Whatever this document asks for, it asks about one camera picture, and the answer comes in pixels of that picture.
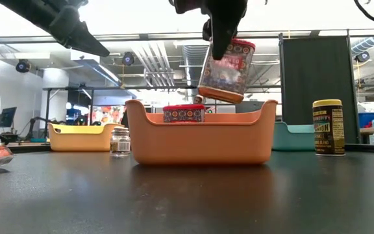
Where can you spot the teal plastic bin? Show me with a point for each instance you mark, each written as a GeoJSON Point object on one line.
{"type": "Point", "coordinates": [292, 139]}

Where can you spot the grey overhead frame beam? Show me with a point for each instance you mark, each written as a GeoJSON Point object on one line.
{"type": "Point", "coordinates": [141, 35]}

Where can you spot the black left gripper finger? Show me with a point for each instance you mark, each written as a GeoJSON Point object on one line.
{"type": "Point", "coordinates": [76, 35]}

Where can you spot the yellow plastic bin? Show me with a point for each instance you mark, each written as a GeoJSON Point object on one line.
{"type": "Point", "coordinates": [80, 139]}

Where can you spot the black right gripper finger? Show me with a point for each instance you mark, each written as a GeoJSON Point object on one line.
{"type": "Point", "coordinates": [222, 35]}
{"type": "Point", "coordinates": [207, 31]}

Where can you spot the orange plastic bin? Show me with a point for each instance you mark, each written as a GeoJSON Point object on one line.
{"type": "Point", "coordinates": [200, 143]}

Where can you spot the round black ceiling device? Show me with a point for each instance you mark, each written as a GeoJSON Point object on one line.
{"type": "Point", "coordinates": [128, 58]}
{"type": "Point", "coordinates": [362, 57]}
{"type": "Point", "coordinates": [22, 66]}

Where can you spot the floral pattern panel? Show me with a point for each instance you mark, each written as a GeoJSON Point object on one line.
{"type": "Point", "coordinates": [109, 115]}

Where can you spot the black computer monitor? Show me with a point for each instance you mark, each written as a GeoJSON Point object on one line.
{"type": "Point", "coordinates": [7, 117]}

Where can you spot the blue storage bin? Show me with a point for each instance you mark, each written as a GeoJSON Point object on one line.
{"type": "Point", "coordinates": [369, 120]}

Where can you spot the small clear glass spice jar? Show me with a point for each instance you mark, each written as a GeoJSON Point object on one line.
{"type": "Point", "coordinates": [120, 146]}

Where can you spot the black partition panel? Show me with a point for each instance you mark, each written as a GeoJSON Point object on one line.
{"type": "Point", "coordinates": [317, 81]}

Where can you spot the red-lid smoked paprika tin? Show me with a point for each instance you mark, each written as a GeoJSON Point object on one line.
{"type": "Point", "coordinates": [229, 78]}
{"type": "Point", "coordinates": [183, 114]}

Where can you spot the person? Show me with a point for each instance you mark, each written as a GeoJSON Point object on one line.
{"type": "Point", "coordinates": [198, 99]}

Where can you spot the yellow-lid crunchy onion jar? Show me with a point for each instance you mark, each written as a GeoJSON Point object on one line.
{"type": "Point", "coordinates": [328, 130]}

